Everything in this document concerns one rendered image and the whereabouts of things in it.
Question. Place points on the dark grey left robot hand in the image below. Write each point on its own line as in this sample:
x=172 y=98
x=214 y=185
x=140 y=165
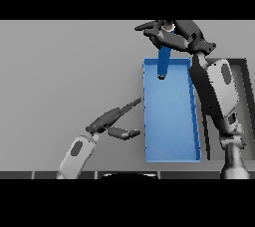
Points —
x=108 y=121

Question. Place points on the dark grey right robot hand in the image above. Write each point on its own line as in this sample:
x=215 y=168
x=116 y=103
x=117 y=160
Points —
x=172 y=41

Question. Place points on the blue pipe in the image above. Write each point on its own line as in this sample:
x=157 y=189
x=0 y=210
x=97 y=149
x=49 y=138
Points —
x=163 y=61

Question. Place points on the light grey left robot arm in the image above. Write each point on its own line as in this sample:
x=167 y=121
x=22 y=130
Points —
x=75 y=154

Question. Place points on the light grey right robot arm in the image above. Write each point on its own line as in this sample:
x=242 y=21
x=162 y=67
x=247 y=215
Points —
x=217 y=91

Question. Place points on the blue bin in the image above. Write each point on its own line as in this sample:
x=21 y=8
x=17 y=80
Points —
x=169 y=114

